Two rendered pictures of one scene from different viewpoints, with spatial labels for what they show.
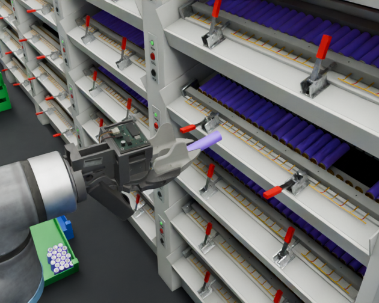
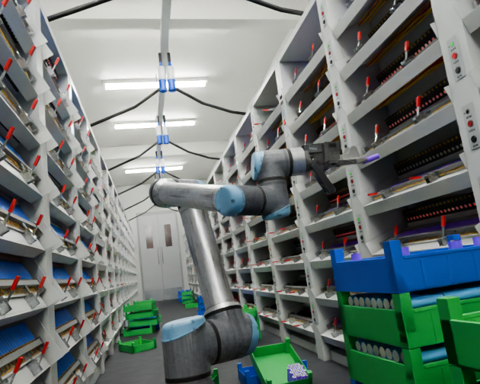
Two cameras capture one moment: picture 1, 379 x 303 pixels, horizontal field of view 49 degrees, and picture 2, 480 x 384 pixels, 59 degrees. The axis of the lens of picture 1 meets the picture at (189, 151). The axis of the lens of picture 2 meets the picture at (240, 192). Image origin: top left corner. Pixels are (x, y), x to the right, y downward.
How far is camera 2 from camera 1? 1.09 m
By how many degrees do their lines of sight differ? 48
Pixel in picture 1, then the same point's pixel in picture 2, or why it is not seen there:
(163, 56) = (357, 175)
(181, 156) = (356, 155)
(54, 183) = (296, 150)
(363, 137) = (440, 116)
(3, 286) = (273, 191)
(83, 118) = (316, 291)
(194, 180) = not seen: hidden behind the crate
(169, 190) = not seen: hidden behind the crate
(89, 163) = (312, 148)
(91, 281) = not seen: outside the picture
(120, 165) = (324, 148)
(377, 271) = (474, 175)
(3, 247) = (275, 172)
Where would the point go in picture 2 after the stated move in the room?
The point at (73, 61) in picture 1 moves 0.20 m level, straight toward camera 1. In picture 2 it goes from (308, 245) to (310, 244)
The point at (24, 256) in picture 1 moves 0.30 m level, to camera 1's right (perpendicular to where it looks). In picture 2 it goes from (283, 183) to (384, 163)
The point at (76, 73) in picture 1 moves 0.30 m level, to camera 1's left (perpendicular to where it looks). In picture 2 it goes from (311, 254) to (260, 261)
